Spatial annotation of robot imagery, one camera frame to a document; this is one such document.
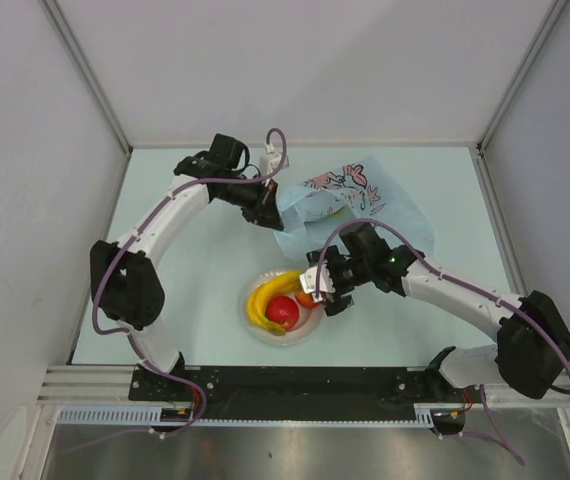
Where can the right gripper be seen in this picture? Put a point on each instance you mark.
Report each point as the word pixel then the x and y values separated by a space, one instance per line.
pixel 334 302

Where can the white paper plate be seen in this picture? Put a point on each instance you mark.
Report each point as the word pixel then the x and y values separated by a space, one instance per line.
pixel 308 322

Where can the orange red fake peach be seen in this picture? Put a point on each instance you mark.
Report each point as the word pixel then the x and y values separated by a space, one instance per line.
pixel 305 300

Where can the green fake fruit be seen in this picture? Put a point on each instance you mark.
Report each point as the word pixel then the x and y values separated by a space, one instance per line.
pixel 336 213

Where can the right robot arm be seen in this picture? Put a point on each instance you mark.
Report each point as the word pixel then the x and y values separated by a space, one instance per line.
pixel 530 342

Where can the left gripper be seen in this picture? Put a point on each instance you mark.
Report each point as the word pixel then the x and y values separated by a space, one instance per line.
pixel 264 212

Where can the red fake apple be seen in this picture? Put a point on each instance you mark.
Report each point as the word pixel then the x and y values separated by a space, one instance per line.
pixel 283 311

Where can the light blue plastic bag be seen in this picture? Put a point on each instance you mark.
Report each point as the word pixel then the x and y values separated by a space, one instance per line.
pixel 366 189

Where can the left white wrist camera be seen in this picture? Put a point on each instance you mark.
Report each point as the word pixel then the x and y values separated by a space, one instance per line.
pixel 272 162

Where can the yellow fake fruit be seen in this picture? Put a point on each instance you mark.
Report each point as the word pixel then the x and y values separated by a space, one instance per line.
pixel 256 305

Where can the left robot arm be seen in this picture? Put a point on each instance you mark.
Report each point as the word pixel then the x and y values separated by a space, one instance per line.
pixel 126 293

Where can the aluminium frame rail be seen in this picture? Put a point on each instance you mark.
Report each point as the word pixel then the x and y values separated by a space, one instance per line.
pixel 77 383

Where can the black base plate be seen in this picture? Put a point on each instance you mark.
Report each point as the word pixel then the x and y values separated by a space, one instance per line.
pixel 317 407

